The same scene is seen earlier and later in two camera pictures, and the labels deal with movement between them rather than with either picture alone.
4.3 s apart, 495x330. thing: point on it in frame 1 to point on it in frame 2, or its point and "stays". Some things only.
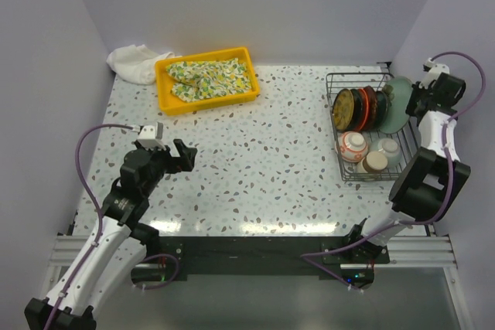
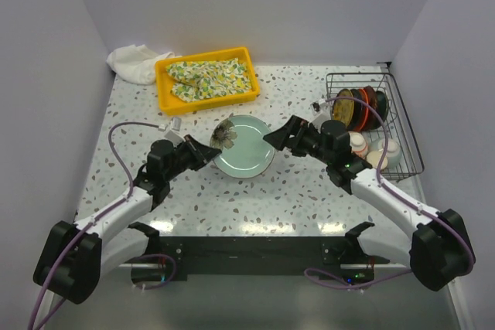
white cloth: x=135 y=64 stays
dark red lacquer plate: x=373 y=109 stays
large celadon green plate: x=402 y=91 to x=244 y=152
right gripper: x=414 y=90 to x=297 y=127
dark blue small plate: x=382 y=109 stays
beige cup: x=373 y=162 stays
